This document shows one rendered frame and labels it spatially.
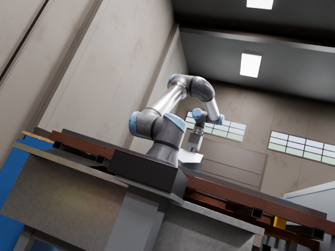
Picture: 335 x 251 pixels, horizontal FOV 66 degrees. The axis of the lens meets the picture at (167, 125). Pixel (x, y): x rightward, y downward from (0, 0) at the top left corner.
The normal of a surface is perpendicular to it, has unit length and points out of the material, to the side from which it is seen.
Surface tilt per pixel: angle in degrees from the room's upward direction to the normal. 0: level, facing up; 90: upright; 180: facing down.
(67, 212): 90
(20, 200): 90
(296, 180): 90
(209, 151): 90
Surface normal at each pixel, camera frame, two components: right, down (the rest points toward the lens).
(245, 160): -0.21, -0.37
